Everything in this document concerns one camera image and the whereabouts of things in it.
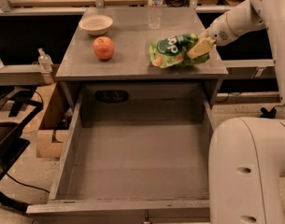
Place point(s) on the red apple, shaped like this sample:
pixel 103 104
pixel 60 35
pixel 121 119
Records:
pixel 103 48

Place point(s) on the cardboard box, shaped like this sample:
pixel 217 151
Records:
pixel 50 140

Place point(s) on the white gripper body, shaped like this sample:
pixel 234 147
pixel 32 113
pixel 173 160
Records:
pixel 219 31

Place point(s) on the clear water bottle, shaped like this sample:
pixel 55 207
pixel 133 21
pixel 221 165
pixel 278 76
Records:
pixel 155 13

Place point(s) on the grey open drawer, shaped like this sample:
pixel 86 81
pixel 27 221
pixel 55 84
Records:
pixel 135 153

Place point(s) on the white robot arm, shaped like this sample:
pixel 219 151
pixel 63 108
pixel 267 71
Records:
pixel 247 154

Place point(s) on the white bowl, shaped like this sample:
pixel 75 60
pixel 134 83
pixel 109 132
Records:
pixel 95 24

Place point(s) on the green rice chip bag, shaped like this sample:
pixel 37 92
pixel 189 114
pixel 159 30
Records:
pixel 172 52

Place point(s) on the clear sanitizer pump bottle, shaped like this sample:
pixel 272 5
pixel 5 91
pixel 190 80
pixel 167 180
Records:
pixel 45 62

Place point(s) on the black chair frame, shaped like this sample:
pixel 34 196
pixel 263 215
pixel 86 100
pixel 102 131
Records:
pixel 11 143

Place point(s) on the grey cabinet counter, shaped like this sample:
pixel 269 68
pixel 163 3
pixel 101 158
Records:
pixel 131 61

